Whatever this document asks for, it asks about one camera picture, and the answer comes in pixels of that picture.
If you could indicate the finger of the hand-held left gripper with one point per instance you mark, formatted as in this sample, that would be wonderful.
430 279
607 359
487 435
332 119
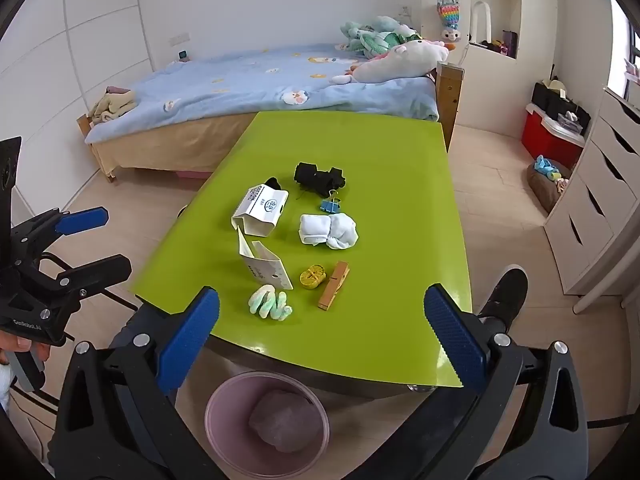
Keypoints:
82 220
100 270

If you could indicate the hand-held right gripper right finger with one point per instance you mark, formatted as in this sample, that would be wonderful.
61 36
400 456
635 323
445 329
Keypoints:
455 340

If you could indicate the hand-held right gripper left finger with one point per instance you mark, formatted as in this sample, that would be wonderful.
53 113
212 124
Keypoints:
190 340

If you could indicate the pink plastic bin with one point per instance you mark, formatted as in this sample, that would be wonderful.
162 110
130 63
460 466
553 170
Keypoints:
225 425

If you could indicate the torn white cardboard piece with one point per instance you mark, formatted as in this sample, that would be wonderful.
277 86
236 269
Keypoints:
267 267

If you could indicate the wooden clothespin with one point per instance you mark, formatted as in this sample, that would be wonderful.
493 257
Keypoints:
334 285

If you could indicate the white paper carton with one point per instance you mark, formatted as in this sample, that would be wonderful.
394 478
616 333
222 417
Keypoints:
260 210

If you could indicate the balled white sock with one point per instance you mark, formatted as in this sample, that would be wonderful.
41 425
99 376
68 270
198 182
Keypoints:
342 230

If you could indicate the small black object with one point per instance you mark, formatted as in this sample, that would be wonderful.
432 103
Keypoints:
273 183

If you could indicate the person's left hand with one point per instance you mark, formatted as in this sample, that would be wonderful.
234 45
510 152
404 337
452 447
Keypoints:
17 342

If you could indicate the person's black shoe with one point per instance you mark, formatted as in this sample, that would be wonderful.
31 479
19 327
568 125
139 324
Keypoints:
507 295

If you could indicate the wooden bed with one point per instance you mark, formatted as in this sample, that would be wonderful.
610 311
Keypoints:
165 147

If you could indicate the folded beige towel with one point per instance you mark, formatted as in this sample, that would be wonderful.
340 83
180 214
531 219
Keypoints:
112 106

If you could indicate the pink box under bed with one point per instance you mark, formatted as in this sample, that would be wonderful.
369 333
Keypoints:
192 175

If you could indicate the crumpled tissue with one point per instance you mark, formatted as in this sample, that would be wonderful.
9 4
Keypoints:
285 420

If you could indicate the white desk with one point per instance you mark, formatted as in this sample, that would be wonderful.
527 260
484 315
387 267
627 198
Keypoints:
592 300

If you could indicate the brown pet bed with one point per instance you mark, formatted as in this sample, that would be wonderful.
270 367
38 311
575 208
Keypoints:
545 192

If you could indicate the blue binder clip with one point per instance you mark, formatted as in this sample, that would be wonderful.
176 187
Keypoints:
329 206

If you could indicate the small bedside clock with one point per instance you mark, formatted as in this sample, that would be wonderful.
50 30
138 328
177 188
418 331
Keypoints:
183 54

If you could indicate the white drawer cabinet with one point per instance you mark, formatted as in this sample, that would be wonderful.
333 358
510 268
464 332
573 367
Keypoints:
590 200

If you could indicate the blue soft toy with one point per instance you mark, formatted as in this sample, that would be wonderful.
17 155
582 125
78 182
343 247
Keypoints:
546 167

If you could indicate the blue printed blanket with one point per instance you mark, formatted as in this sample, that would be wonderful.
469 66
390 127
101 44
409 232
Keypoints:
225 85

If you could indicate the rolled black sock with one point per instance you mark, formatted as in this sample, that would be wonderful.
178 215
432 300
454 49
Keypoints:
306 176
330 182

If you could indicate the red storage box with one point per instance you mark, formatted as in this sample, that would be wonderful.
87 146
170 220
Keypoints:
542 135

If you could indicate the black bags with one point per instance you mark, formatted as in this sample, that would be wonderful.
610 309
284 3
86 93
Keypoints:
547 100

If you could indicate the white unicorn plush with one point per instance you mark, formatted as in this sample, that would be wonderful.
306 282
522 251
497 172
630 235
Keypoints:
395 62

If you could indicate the dark purple box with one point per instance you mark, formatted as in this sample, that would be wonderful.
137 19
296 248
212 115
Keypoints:
510 42

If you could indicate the pink grey plush toy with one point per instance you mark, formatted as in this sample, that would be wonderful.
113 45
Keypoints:
452 35

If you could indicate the green striped plush toy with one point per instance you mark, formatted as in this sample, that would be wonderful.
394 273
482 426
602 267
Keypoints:
395 40

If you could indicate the white arch ornament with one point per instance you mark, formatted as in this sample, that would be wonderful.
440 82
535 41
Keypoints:
476 22

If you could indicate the mint green plush toy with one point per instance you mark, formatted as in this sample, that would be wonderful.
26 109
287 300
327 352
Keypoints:
360 35

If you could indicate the rainbow bag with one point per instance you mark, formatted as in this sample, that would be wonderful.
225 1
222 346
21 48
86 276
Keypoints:
448 15

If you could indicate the white shelf unit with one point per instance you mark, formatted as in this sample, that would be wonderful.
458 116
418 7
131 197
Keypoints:
500 10

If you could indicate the window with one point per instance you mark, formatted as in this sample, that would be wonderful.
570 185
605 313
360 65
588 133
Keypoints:
625 50

